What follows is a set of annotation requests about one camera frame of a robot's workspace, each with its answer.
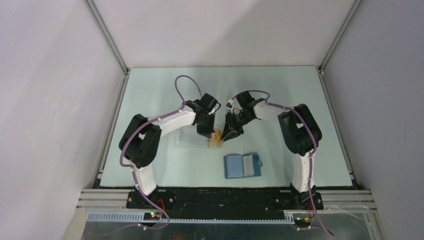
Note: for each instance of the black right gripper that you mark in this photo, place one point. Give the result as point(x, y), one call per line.
point(230, 129)

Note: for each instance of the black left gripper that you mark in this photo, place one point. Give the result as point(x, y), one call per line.
point(208, 131)

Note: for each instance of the clear acrylic card box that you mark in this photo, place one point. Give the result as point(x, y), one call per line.
point(188, 137)

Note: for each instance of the blue leather card holder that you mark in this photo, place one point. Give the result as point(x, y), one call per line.
point(240, 166)

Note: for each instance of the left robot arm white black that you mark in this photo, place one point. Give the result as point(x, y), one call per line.
point(140, 142)

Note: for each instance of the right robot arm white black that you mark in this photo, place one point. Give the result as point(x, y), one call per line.
point(300, 131)

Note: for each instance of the gold card in box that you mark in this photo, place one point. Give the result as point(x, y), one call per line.
point(215, 142)

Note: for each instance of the right controller board with leds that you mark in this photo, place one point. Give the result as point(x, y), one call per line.
point(303, 223)

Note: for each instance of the controller board with leds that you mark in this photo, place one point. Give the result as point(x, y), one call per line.
point(152, 216)
point(303, 223)

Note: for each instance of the left controller board with leds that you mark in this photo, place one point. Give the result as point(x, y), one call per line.
point(152, 216)

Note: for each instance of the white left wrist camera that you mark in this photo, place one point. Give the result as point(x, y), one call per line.
point(214, 109)

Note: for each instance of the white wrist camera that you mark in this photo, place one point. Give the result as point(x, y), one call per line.
point(231, 108)
point(214, 109)

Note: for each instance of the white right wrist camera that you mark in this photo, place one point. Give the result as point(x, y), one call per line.
point(231, 108)

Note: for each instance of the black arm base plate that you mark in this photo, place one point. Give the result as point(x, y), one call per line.
point(285, 198)

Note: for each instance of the left aluminium frame post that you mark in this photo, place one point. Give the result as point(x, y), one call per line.
point(106, 34)

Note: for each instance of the aluminium frame post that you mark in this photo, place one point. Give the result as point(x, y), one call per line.
point(340, 33)
point(106, 34)

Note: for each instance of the grey slotted cable duct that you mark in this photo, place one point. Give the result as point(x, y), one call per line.
point(137, 217)

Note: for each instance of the right aluminium frame post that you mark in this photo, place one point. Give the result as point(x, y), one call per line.
point(340, 33)

